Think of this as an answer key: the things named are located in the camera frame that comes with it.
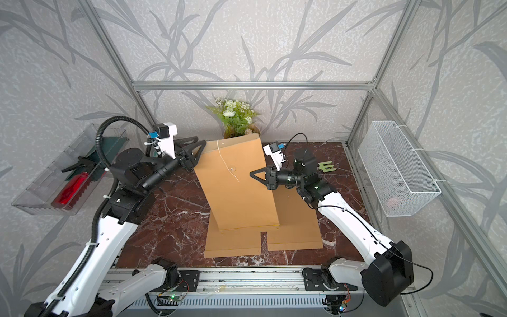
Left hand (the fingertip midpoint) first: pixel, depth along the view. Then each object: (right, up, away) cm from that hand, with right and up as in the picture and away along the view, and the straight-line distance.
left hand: (201, 141), depth 59 cm
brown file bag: (+10, -19, +8) cm, 23 cm away
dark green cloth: (-44, 0, +20) cm, 48 cm away
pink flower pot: (+14, +10, +45) cm, 48 cm away
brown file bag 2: (+4, -41, +26) cm, 49 cm away
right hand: (+15, -11, +8) cm, 20 cm away
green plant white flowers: (+6, +15, +35) cm, 38 cm away
